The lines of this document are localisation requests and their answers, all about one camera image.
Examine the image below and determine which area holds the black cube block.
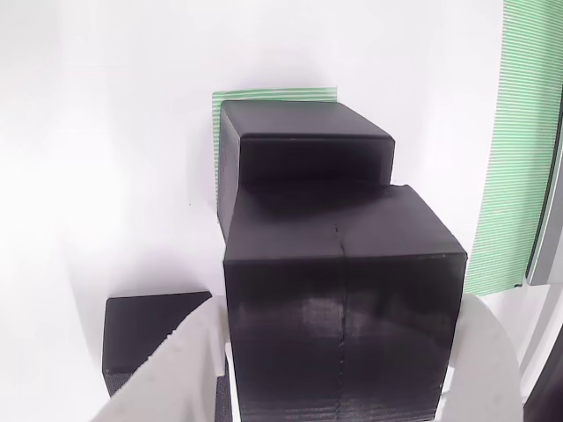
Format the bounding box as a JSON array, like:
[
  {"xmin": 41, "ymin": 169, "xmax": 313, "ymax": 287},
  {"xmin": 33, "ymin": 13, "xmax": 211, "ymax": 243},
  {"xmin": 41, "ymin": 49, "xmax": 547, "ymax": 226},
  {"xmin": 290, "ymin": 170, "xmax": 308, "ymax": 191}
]
[
  {"xmin": 101, "ymin": 291, "xmax": 212, "ymax": 398},
  {"xmin": 223, "ymin": 184, "xmax": 468, "ymax": 418},
  {"xmin": 218, "ymin": 99, "xmax": 396, "ymax": 238}
]

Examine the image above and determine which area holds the green striped tape strip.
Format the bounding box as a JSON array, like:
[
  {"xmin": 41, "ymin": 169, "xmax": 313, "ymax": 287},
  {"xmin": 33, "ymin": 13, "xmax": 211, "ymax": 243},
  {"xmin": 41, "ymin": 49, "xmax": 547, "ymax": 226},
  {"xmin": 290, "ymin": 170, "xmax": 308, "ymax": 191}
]
[{"xmin": 465, "ymin": 0, "xmax": 563, "ymax": 295}]

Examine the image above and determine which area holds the green striped square marker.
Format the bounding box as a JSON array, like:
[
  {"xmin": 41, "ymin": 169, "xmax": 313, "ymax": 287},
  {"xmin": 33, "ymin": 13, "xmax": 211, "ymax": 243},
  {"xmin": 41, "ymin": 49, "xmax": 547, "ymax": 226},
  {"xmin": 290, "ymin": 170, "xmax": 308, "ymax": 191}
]
[{"xmin": 210, "ymin": 86, "xmax": 339, "ymax": 217}]

